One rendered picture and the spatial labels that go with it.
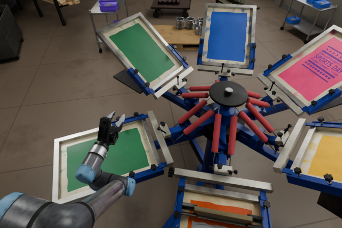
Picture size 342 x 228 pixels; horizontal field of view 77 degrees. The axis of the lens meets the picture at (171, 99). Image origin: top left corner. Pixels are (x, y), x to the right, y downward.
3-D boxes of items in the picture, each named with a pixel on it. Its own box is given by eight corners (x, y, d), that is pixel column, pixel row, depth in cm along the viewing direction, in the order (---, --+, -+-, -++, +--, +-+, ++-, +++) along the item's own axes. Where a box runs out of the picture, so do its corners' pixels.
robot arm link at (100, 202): (72, 225, 50) (138, 172, 98) (32, 214, 52) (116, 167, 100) (62, 276, 50) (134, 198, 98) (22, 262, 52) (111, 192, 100)
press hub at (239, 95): (226, 190, 249) (257, 110, 156) (191, 184, 254) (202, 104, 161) (225, 160, 277) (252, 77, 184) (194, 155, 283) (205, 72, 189)
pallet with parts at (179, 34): (205, 30, 541) (207, 15, 514) (211, 50, 472) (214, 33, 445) (150, 31, 540) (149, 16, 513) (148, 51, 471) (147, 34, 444)
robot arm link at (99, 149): (86, 149, 92) (104, 154, 91) (91, 141, 95) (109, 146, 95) (89, 158, 97) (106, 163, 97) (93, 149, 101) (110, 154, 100)
